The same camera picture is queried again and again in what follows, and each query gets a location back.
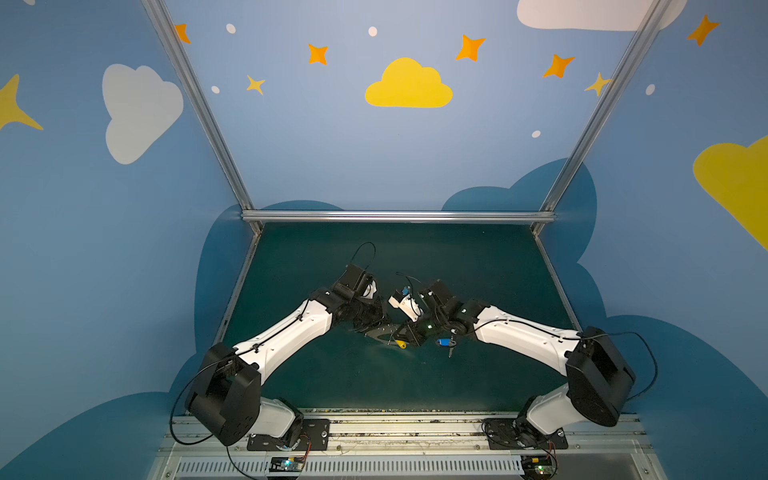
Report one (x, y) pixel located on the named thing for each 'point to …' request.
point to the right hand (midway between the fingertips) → (397, 333)
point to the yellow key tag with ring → (402, 344)
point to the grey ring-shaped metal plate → (388, 330)
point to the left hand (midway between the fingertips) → (398, 320)
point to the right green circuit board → (538, 465)
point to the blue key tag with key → (447, 343)
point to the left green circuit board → (286, 464)
